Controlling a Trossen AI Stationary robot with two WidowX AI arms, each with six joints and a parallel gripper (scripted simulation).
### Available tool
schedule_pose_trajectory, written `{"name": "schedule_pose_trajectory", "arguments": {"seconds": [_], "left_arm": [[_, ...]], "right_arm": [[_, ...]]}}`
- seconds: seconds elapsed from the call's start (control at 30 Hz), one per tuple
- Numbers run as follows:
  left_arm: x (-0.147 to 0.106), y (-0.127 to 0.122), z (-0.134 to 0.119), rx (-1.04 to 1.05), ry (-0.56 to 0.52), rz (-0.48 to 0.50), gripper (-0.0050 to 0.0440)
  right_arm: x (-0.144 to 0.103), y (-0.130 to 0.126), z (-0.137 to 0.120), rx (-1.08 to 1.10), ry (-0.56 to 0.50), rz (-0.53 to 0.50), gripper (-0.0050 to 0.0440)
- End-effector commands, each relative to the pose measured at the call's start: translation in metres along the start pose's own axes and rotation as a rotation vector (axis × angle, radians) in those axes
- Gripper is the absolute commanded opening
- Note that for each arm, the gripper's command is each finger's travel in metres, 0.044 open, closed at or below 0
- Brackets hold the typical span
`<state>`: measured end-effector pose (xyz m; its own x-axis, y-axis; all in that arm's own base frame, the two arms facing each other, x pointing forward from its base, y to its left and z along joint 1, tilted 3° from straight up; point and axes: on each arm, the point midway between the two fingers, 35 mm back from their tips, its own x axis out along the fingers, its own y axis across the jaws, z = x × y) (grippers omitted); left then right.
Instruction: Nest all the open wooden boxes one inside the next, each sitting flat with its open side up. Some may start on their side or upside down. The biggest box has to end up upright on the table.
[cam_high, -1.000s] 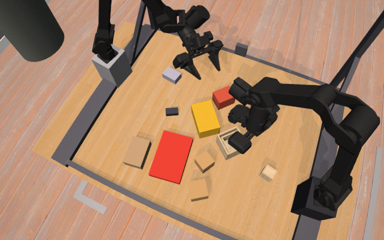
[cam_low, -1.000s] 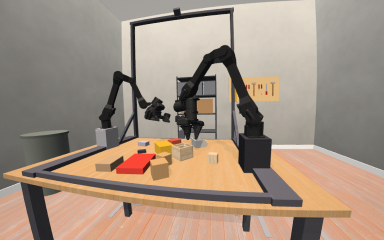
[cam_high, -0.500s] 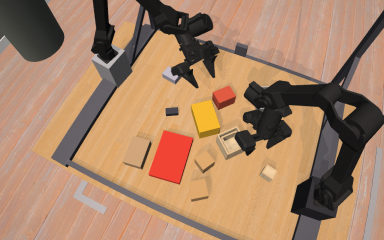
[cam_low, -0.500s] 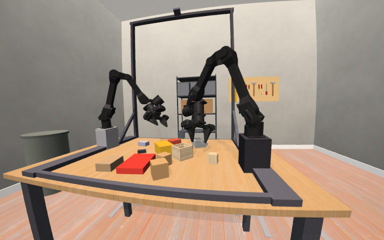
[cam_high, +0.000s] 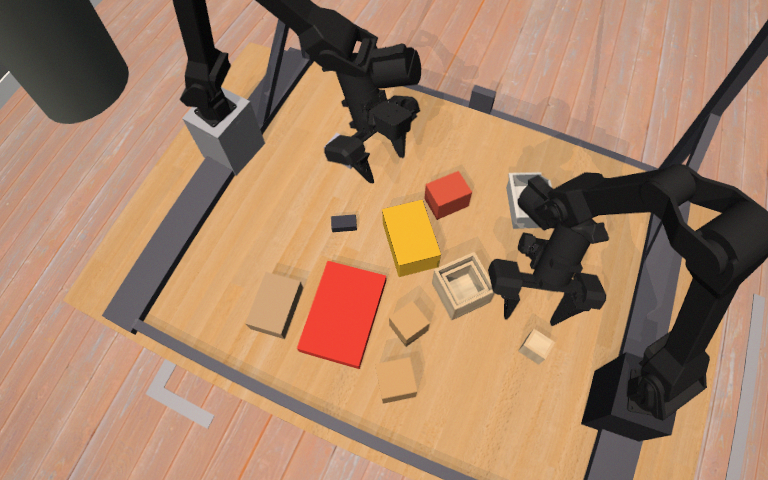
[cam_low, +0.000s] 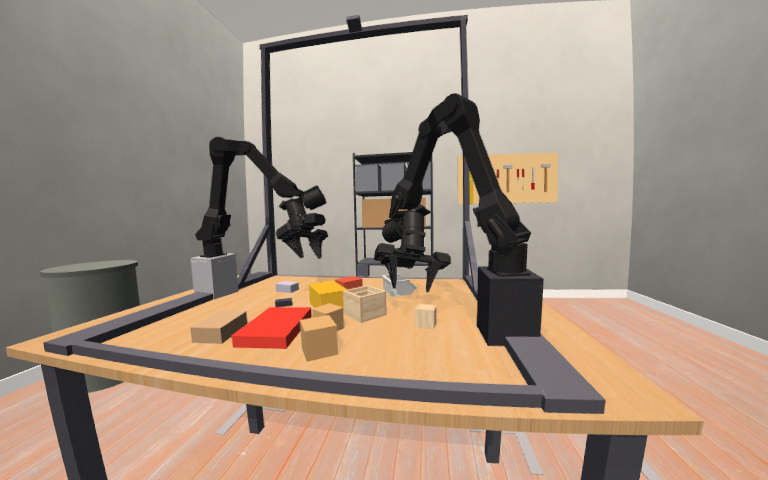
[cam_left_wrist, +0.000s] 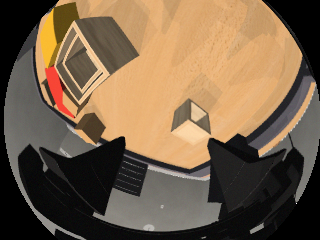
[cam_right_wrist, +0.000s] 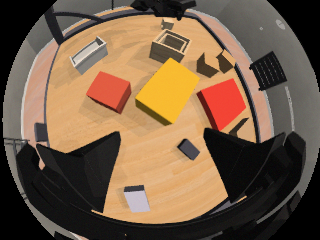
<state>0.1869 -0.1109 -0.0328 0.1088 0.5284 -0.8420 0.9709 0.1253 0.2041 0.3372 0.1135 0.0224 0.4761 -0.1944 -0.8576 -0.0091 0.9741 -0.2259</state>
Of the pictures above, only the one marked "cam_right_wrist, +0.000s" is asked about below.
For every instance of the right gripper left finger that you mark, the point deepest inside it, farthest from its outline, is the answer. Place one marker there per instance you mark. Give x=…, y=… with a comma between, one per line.
x=88, y=169

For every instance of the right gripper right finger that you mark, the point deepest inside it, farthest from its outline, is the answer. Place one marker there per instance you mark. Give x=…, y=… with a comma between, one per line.
x=238, y=161

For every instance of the white open box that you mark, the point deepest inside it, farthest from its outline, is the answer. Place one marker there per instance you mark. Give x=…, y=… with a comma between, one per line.
x=89, y=55

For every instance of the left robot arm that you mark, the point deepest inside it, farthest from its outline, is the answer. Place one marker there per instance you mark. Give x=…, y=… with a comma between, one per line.
x=141, y=6

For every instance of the black metal gantry frame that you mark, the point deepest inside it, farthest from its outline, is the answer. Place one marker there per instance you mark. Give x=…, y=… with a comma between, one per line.
x=50, y=16

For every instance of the yellow rectangular block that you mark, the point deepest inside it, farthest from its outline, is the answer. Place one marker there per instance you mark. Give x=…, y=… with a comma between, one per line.
x=166, y=93

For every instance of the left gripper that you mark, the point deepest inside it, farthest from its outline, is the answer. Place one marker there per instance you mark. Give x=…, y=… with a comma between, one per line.
x=175, y=5

